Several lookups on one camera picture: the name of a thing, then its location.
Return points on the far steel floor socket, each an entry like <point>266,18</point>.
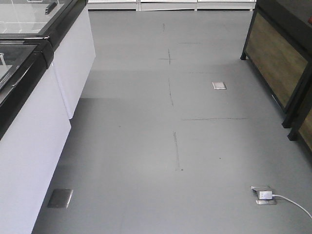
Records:
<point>219,85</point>

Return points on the white shelf base rear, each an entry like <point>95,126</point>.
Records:
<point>163,5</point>

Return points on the near white chest freezer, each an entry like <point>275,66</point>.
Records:
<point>34,127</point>

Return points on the white chest freezer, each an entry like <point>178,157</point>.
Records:
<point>34,127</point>
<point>65,24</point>

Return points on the closed steel floor box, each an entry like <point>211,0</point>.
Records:
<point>60,198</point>

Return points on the far white chest freezer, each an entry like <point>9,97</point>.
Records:
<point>65,24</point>

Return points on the open floor socket with plug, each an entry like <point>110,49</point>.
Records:
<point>264,195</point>

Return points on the black wood-panel display stand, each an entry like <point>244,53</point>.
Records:
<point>279,46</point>

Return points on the near black wood display stand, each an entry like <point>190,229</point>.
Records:
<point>302,132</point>

